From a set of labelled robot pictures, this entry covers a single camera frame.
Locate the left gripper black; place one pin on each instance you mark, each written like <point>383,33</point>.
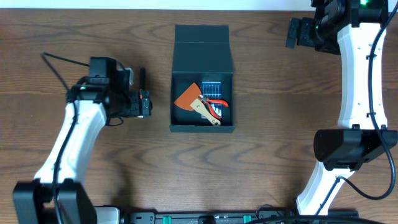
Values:
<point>144,103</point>

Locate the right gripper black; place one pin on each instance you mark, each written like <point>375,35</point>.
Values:
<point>306,24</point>

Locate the orange scraper wooden handle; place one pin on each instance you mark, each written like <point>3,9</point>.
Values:
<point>190,100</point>

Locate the red black cutting pliers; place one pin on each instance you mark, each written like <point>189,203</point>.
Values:
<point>209,103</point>

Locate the blue precision screwdriver set case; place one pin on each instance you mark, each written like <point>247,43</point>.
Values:
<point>213,91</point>

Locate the dark green box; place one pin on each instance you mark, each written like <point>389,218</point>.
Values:
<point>201,54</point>

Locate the small claw hammer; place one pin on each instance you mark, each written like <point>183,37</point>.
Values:
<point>142,78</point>

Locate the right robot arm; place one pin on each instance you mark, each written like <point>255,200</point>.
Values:
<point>355,30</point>

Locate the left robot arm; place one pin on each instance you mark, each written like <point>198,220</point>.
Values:
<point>56,194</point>

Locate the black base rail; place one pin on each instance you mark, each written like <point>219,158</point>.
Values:
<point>270,215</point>

